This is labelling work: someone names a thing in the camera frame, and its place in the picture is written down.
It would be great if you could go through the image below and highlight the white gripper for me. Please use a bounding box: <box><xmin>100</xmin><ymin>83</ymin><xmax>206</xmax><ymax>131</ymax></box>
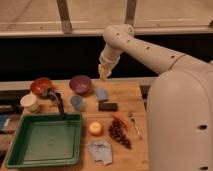
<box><xmin>98</xmin><ymin>46</ymin><xmax>120</xmax><ymax>81</ymax></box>

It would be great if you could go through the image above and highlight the yellow banana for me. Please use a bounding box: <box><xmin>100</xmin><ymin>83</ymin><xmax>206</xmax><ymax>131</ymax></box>
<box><xmin>98</xmin><ymin>66</ymin><xmax>111</xmax><ymax>81</ymax></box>

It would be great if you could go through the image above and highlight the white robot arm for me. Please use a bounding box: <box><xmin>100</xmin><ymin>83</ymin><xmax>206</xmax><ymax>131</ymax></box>
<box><xmin>98</xmin><ymin>24</ymin><xmax>213</xmax><ymax>171</ymax></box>

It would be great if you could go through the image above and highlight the blue plastic cup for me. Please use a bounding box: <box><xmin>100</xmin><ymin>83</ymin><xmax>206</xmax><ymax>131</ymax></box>
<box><xmin>70</xmin><ymin>95</ymin><xmax>83</xmax><ymax>111</ymax></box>

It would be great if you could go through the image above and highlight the white paper cup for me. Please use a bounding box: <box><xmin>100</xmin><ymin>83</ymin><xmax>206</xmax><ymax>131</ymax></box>
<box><xmin>20</xmin><ymin>93</ymin><xmax>39</xmax><ymax>113</ymax></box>

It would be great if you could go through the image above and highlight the blue sponge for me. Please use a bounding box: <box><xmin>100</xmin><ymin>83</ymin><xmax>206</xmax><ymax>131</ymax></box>
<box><xmin>96</xmin><ymin>87</ymin><xmax>108</xmax><ymax>102</ymax></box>

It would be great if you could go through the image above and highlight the purple bowl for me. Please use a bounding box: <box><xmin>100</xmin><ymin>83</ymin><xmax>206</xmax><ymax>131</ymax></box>
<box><xmin>69</xmin><ymin>75</ymin><xmax>92</xmax><ymax>95</ymax></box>

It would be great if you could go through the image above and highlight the black rectangular block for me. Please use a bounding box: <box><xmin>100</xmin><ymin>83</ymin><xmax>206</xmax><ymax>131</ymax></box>
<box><xmin>98</xmin><ymin>102</ymin><xmax>118</xmax><ymax>111</ymax></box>

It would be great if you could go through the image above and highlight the red chili pepper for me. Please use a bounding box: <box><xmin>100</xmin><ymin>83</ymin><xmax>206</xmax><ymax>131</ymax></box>
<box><xmin>111</xmin><ymin>113</ymin><xmax>129</xmax><ymax>130</ymax></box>

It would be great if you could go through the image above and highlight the small metal utensil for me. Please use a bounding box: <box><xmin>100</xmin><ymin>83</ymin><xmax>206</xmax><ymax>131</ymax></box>
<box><xmin>128</xmin><ymin>112</ymin><xmax>142</xmax><ymax>139</ymax></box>

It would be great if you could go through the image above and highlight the yellow round fruit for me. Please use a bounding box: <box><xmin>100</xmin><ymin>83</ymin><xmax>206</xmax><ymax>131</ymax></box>
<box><xmin>89</xmin><ymin>122</ymin><xmax>102</xmax><ymax>136</ymax></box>

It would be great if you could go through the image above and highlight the dark grape bunch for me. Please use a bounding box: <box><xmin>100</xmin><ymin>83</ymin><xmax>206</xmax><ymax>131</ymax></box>
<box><xmin>108</xmin><ymin>120</ymin><xmax>131</xmax><ymax>149</ymax></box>

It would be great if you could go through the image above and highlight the red bowl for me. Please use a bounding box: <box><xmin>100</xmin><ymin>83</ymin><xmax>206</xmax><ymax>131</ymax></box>
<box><xmin>30</xmin><ymin>77</ymin><xmax>52</xmax><ymax>95</ymax></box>

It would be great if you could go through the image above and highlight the crumpled blue cloth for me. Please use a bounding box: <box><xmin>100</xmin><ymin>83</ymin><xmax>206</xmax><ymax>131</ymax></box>
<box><xmin>88</xmin><ymin>140</ymin><xmax>113</xmax><ymax>165</ymax></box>

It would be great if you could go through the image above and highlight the green plastic tray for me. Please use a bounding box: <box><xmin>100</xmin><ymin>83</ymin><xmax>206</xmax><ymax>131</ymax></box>
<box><xmin>6</xmin><ymin>113</ymin><xmax>82</xmax><ymax>169</ymax></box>

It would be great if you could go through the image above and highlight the blue object at edge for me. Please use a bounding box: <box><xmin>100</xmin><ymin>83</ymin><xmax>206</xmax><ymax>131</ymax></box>
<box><xmin>0</xmin><ymin>115</ymin><xmax>10</xmax><ymax>131</ymax></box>

